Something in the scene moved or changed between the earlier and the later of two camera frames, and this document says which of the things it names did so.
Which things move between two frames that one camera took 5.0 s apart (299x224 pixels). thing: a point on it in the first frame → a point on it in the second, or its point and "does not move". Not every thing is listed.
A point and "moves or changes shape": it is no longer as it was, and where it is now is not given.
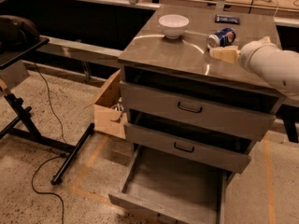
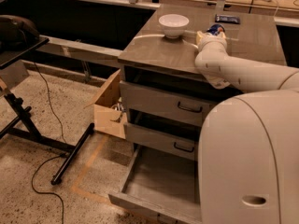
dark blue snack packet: [224, 19] does not move
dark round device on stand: [16, 34] does not move
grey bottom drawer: [173, 188] does not move
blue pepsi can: [221, 38] moves or changes shape
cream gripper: [246, 56] → [212, 39]
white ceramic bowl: [173, 25] does not move
